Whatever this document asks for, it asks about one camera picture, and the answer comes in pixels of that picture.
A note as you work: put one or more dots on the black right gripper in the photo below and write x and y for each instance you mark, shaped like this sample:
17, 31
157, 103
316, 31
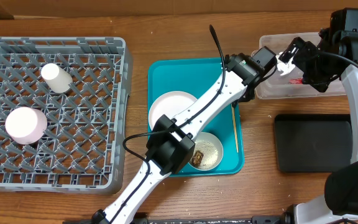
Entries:
293, 51

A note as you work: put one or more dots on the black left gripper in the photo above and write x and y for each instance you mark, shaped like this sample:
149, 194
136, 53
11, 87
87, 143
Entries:
248, 94

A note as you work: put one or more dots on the red snack wrapper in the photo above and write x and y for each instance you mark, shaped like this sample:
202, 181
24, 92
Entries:
296, 81

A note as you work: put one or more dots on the white napkin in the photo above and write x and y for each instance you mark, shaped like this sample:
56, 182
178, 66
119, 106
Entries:
284, 68

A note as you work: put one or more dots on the pale green cup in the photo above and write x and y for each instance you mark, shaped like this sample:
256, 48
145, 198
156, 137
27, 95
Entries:
56, 78

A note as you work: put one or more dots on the pink small bowl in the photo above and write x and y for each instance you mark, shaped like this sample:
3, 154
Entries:
26, 125

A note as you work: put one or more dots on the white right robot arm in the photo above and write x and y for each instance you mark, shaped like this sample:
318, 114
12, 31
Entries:
335, 57

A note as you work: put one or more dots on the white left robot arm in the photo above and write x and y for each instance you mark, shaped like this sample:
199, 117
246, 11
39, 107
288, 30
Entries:
171, 143

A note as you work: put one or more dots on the right wooden chopstick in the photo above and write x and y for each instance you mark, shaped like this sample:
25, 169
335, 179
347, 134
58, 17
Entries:
235, 128

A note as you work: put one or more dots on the teal plastic tray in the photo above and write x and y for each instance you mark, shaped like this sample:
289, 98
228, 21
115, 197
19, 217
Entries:
195, 76

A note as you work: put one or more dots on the grey bowl with rice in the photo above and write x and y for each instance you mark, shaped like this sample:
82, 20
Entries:
212, 149

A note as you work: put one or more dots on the black plastic tray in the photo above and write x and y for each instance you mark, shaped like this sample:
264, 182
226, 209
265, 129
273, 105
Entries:
312, 142

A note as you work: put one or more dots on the white round plate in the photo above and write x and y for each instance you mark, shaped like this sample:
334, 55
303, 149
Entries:
169, 104

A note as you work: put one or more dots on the brown food piece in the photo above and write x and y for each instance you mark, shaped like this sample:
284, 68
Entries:
197, 159

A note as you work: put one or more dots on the grey plastic dish rack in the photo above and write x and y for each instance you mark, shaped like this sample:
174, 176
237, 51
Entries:
81, 149

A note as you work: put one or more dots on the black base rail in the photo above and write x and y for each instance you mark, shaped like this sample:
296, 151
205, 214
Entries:
197, 221

